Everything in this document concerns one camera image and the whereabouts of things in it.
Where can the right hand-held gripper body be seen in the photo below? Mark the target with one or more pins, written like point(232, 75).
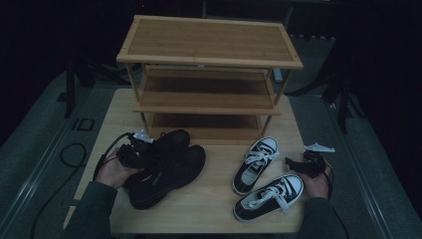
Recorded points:
point(313, 164)

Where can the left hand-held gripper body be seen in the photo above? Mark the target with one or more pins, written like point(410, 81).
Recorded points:
point(129, 156)

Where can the black white canvas sneaker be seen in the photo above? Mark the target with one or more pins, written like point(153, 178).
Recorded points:
point(292, 186)
point(262, 146)

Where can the black shoe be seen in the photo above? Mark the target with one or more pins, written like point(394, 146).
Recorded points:
point(175, 139)
point(172, 172)

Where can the wooden shoe rack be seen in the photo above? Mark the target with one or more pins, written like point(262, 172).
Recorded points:
point(209, 40)

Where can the person's right hand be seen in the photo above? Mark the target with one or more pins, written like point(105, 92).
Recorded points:
point(318, 189)

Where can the person's left hand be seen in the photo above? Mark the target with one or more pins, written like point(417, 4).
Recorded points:
point(112, 176)

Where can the black floor socket box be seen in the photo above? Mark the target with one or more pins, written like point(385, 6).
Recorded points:
point(83, 124)

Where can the black stand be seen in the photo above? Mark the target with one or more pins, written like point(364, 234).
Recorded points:
point(343, 109)
point(69, 99)

